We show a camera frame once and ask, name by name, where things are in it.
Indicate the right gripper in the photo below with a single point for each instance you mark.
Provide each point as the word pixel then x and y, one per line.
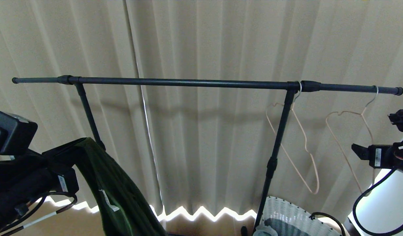
pixel 388 155

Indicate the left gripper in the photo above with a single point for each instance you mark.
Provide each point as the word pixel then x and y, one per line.
pixel 31 186

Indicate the pink clothes hanger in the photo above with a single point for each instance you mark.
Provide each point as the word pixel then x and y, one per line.
pixel 362 113
pixel 318 182

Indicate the green printed shirt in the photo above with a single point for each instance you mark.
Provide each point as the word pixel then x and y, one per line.
pixel 123 203

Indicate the white laundry basket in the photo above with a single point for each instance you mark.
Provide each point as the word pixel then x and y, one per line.
pixel 286 209

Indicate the black clothes rack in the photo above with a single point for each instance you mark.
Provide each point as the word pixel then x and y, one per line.
pixel 188 82

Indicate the pale grey garment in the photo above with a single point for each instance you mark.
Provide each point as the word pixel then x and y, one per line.
pixel 265 231

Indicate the beige curtain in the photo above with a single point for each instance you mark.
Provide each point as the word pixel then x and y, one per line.
pixel 221 39

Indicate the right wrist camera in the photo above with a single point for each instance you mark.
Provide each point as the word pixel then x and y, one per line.
pixel 401 119

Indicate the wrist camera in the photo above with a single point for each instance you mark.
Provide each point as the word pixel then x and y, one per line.
pixel 14 131
pixel 401 119

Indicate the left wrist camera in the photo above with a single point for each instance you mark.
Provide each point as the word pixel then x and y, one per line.
pixel 14 131

